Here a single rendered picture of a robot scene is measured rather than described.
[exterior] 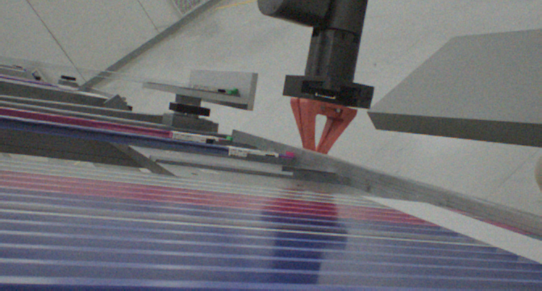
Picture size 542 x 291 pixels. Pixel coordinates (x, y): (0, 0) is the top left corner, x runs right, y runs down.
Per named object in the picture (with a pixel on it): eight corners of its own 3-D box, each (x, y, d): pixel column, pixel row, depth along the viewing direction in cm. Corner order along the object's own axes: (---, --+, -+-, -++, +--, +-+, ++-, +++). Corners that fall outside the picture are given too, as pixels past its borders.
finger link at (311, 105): (297, 164, 65) (311, 81, 65) (269, 155, 72) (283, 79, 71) (348, 172, 68) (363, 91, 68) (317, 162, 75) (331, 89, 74)
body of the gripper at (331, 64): (323, 93, 63) (335, 23, 62) (281, 89, 72) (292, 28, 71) (373, 103, 65) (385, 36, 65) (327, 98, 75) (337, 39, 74)
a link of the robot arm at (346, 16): (381, -14, 67) (348, -11, 72) (335, -31, 63) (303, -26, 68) (370, 47, 68) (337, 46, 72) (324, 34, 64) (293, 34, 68)
